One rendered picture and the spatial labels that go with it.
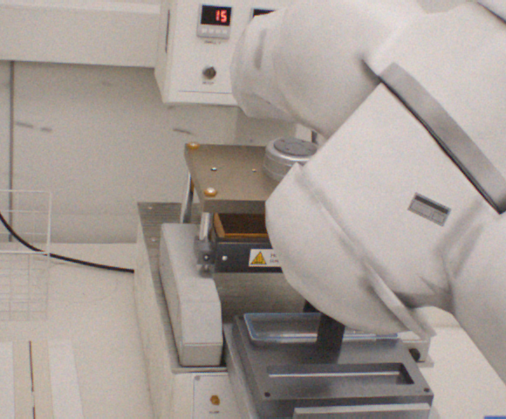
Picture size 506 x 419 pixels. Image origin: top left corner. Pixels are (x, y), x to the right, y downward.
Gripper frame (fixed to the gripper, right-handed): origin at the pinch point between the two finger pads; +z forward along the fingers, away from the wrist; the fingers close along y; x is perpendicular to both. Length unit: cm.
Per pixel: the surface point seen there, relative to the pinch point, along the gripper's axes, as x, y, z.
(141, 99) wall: -16, -68, -1
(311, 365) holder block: -3.0, 6.5, 3.6
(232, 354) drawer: -10.9, 0.9, 5.9
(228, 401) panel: -10.4, -0.1, 13.8
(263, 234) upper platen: -5.3, -13.1, -2.9
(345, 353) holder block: 1.7, 4.4, 3.4
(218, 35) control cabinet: -9.8, -33.8, -23.1
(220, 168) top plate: -10.0, -21.8, -8.1
